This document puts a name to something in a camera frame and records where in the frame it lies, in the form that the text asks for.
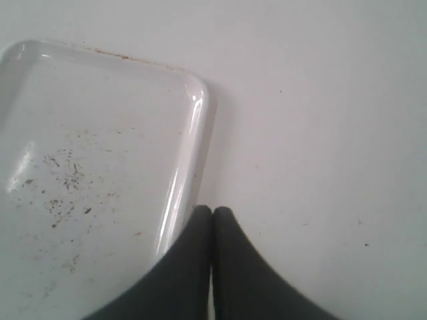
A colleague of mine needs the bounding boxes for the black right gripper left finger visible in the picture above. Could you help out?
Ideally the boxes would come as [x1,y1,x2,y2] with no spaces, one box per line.
[86,205,213,319]

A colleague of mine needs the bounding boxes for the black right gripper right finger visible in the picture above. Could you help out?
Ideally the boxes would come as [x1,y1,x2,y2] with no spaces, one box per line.
[212,207,336,319]

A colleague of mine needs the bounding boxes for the white rectangular plastic tray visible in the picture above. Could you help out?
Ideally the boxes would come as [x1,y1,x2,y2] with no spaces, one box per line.
[1,40,210,319]

